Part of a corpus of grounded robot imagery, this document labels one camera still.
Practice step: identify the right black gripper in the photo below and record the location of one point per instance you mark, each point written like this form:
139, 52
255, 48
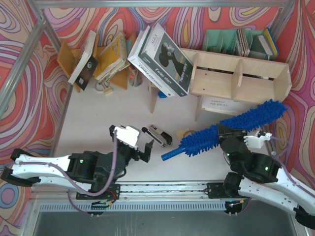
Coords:
231, 132

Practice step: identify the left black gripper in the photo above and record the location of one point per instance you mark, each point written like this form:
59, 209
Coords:
135, 154

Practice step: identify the blue microfiber duster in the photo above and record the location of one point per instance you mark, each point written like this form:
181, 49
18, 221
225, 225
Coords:
206, 139

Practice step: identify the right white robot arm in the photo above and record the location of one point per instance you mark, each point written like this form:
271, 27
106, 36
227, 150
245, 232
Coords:
260, 176

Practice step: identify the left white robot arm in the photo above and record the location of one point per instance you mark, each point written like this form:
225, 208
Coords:
90, 172

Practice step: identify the light wooden bookshelf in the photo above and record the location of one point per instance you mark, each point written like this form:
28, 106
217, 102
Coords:
236, 78

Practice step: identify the spiral notebook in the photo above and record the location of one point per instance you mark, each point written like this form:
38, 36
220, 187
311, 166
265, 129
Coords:
226, 106

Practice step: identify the beige black stapler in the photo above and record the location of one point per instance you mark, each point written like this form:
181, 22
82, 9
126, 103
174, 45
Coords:
161, 135

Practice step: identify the masking tape roll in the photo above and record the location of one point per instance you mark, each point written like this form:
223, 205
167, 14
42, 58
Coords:
187, 133

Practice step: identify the yellow sticky note pad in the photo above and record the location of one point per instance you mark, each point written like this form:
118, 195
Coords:
180, 134

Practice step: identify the brass padlock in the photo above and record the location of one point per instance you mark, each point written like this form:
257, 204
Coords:
103, 88

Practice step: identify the pens in cup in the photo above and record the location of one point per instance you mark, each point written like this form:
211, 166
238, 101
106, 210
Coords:
134, 77

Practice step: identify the white Czekolada book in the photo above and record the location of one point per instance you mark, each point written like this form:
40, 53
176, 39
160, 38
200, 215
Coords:
136, 61

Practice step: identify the black white paperback book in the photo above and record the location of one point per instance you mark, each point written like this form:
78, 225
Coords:
85, 64

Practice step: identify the stack of yellow books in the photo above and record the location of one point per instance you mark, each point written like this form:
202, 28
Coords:
112, 59

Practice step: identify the Twins story book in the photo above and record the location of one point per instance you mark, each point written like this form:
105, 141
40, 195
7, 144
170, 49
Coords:
168, 63

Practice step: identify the brown notebooks in organizer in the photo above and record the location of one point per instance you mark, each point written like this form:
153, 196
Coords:
243, 42

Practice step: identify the green desk organizer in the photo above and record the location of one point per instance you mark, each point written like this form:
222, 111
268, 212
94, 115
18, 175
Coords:
226, 41

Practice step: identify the blue yellow book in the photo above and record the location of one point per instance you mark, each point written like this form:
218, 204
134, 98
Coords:
272, 43

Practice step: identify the yellow wooden book stand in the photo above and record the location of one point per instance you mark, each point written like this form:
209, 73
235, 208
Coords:
67, 58

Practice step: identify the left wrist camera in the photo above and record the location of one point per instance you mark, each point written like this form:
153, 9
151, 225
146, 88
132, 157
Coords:
128, 135

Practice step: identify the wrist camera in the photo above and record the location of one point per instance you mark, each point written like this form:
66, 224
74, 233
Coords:
128, 135
257, 141

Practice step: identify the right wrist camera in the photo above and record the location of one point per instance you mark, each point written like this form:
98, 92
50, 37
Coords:
257, 141

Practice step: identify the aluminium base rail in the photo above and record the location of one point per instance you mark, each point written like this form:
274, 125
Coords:
159, 196

